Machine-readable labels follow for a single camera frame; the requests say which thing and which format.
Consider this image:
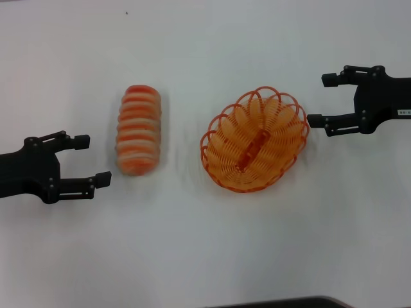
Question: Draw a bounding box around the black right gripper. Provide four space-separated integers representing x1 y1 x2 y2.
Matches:
306 65 411 137

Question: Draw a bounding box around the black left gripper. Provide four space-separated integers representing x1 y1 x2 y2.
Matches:
0 130 112 205

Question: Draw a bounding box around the orange striped bread loaf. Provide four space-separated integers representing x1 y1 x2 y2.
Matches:
114 83 162 176

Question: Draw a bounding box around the orange woven plastic basket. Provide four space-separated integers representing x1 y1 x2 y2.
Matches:
200 85 311 194

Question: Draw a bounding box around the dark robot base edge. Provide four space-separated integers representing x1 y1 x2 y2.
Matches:
221 295 353 308

